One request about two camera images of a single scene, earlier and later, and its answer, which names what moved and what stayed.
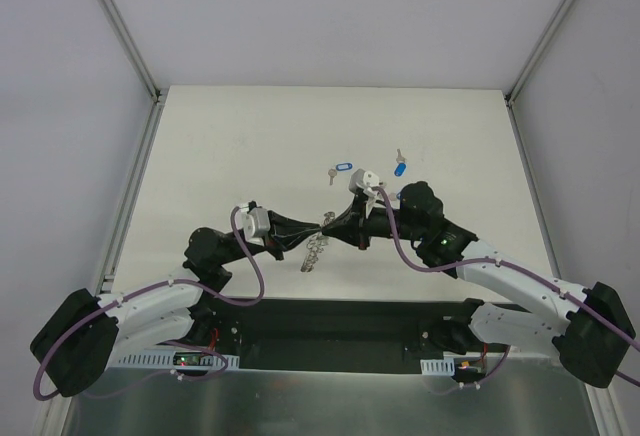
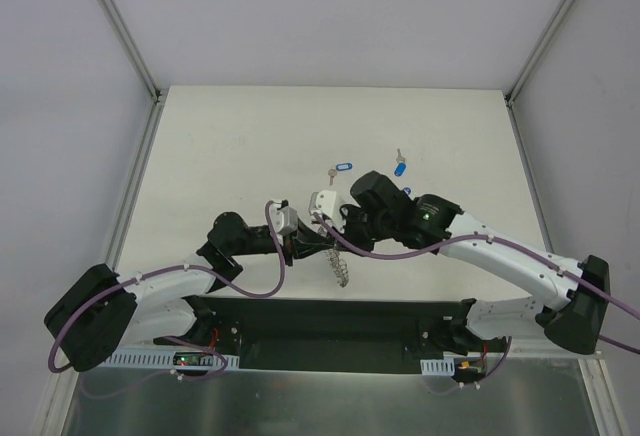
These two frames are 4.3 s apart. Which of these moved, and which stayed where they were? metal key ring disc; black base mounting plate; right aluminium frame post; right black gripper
Moved: metal key ring disc
Stayed: black base mounting plate; right aluminium frame post; right black gripper
